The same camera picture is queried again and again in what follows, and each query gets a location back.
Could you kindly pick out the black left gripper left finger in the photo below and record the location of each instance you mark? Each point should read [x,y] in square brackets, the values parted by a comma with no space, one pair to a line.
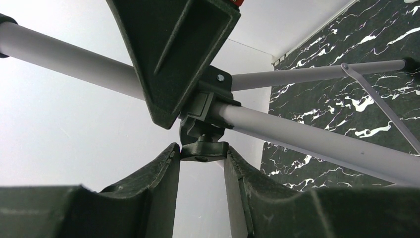
[142,205]

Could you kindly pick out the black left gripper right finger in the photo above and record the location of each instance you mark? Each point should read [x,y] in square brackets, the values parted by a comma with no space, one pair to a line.
[260,207]

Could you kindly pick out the lilac music stand tripod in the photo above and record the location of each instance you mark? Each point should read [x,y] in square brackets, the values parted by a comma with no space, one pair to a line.
[374,160]

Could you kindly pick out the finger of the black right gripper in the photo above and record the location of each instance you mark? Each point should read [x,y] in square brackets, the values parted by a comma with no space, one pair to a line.
[171,43]

